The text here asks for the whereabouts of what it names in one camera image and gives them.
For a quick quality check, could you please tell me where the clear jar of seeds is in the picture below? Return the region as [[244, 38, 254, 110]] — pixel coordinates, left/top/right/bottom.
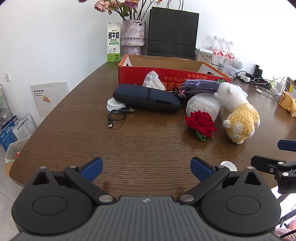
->
[[195, 48, 213, 65]]

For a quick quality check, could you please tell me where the crumpled white tissue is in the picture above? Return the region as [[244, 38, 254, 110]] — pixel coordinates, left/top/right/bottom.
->
[[142, 71, 167, 91]]

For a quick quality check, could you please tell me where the white ribbed bottle cap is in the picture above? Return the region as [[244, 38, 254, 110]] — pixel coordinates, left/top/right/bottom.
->
[[107, 98, 127, 113]]

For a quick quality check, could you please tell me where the white printed box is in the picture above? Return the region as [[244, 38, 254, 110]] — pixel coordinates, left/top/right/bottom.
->
[[12, 113, 37, 141]]

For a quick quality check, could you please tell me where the black usb cable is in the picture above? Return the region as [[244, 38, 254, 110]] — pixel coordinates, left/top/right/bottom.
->
[[107, 106, 136, 128]]

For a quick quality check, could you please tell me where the clear drinking glass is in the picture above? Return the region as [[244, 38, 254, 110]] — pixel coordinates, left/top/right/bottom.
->
[[211, 54, 225, 68]]

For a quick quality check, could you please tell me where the person's pink clothing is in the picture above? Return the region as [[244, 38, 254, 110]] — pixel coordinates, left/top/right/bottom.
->
[[274, 220, 296, 241]]

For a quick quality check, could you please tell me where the translucent plastic bag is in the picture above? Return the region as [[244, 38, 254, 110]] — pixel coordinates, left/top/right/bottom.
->
[[233, 85, 248, 98]]

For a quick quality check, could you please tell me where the small white round object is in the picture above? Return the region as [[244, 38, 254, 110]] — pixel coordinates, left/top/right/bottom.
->
[[220, 161, 238, 172]]

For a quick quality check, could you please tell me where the yellow mug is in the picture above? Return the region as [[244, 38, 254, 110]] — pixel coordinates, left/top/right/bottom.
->
[[278, 91, 296, 114]]

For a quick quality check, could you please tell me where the white wall panel box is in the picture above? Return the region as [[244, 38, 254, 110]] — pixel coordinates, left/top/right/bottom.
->
[[31, 82, 69, 117]]

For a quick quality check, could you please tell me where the black paper bag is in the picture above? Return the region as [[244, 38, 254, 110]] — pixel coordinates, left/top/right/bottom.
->
[[147, 0, 200, 61]]

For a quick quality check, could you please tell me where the green and white milk carton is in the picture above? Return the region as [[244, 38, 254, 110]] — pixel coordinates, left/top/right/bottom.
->
[[107, 22, 121, 63]]

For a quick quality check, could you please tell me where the translucent plastic bottle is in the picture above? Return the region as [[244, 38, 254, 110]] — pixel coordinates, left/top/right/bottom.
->
[[186, 95, 223, 121]]

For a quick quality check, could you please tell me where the white cable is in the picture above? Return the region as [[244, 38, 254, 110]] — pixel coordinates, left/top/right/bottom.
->
[[254, 77, 289, 102]]

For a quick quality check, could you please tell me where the red cardboard box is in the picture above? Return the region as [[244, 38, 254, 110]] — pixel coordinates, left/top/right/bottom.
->
[[118, 54, 232, 88]]

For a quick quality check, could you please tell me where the red artificial rose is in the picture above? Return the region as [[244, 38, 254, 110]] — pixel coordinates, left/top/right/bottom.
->
[[185, 111, 218, 141]]

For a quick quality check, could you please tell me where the white plug adapter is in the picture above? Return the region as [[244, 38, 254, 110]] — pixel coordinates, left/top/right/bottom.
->
[[236, 71, 252, 83]]

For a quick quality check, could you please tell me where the purple textured vase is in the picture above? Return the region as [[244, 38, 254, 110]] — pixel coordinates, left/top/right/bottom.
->
[[121, 20, 147, 56]]

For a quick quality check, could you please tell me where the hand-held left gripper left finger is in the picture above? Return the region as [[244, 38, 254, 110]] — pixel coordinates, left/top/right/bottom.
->
[[30, 157, 116, 206]]

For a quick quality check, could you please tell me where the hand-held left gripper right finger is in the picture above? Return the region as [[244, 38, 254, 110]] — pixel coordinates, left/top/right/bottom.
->
[[177, 157, 264, 207]]

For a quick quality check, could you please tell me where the dried pink rose bouquet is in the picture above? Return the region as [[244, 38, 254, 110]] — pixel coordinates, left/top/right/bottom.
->
[[77, 0, 153, 21]]

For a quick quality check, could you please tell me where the purple knitted pouch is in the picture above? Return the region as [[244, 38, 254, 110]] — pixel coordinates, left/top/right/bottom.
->
[[177, 79, 223, 99]]

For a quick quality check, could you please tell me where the white and yellow plush alpaca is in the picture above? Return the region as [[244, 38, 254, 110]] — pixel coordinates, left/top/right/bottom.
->
[[213, 82, 261, 145]]

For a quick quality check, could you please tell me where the metal wire shelf rack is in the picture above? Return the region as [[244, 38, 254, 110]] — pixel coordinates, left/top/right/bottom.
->
[[0, 84, 12, 122]]

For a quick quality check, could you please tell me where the black power strip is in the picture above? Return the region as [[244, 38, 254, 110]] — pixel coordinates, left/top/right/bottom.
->
[[253, 77, 272, 91]]

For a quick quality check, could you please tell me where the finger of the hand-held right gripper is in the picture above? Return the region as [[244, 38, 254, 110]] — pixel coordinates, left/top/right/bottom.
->
[[251, 156, 296, 194], [277, 140, 296, 152]]

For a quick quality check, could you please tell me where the blue printed box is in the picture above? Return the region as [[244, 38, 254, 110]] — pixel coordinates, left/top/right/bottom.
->
[[0, 115, 19, 152]]

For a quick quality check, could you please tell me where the trash bin with bag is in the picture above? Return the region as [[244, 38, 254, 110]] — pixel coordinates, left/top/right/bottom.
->
[[5, 137, 30, 179]]

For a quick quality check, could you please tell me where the dark blue zip case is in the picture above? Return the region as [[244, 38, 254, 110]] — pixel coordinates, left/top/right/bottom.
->
[[113, 83, 181, 113]]

